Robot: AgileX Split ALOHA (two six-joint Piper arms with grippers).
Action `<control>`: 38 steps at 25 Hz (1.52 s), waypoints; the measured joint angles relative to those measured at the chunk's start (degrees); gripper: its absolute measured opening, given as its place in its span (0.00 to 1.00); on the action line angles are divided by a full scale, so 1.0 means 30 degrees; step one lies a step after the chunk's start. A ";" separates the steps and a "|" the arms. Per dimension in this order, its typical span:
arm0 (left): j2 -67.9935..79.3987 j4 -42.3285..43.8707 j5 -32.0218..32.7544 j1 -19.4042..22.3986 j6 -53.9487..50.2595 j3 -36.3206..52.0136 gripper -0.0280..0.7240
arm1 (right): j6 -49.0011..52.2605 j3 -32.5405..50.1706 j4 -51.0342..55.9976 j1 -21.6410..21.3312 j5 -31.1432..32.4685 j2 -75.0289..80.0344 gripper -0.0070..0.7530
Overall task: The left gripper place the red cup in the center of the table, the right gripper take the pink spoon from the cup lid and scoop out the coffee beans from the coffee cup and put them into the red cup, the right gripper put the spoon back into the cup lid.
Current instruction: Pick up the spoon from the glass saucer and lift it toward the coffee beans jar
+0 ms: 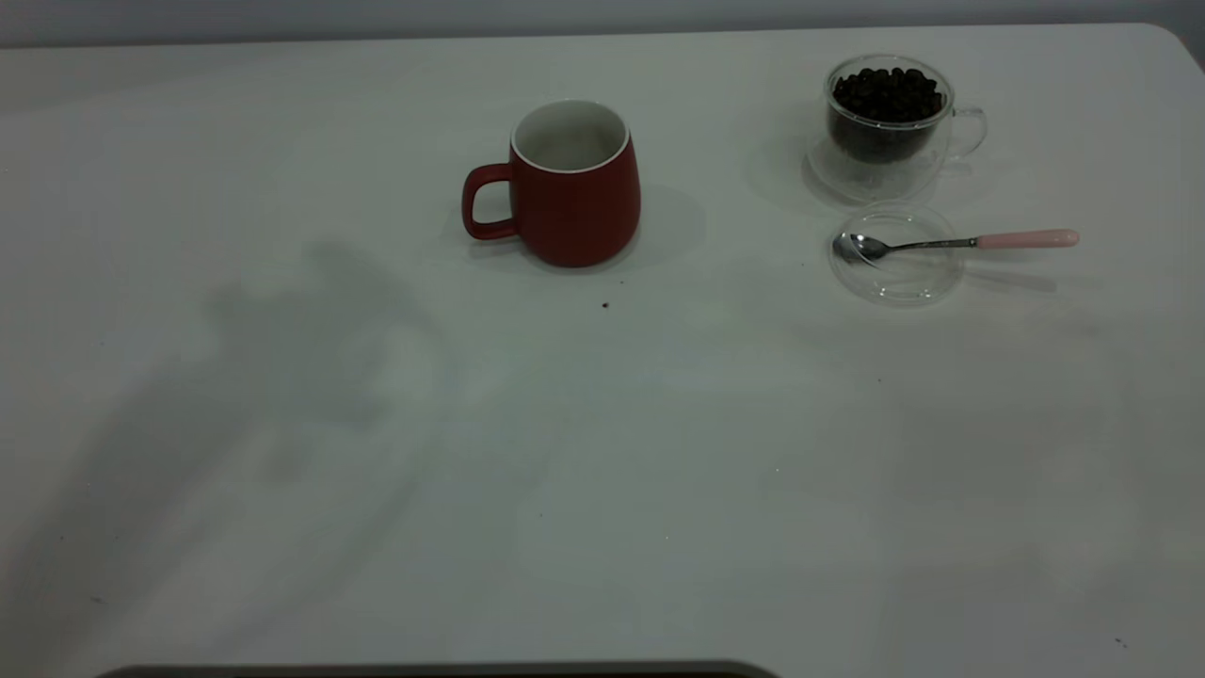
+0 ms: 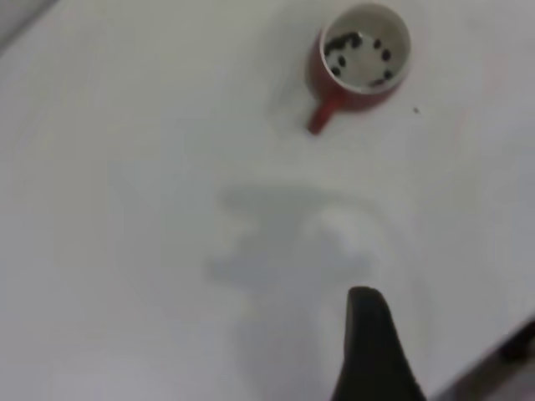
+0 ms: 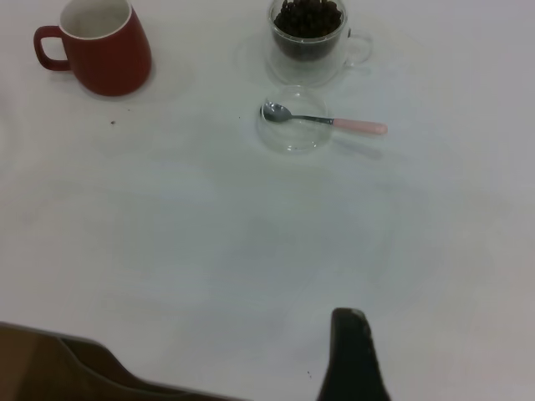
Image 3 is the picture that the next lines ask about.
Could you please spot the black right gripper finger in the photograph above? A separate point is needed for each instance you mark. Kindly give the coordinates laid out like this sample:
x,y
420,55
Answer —
x,y
353,363

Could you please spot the clear double-wall glass cup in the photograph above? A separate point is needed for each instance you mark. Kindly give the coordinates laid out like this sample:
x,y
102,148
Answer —
x,y
292,73

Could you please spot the red ceramic mug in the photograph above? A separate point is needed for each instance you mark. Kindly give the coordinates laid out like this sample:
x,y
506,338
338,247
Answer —
x,y
113,62

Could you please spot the clear round glass lid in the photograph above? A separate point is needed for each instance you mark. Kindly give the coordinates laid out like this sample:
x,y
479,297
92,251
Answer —
x,y
292,140

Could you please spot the dark coffee beans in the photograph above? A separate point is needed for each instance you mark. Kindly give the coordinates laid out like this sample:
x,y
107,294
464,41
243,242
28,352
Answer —
x,y
307,25

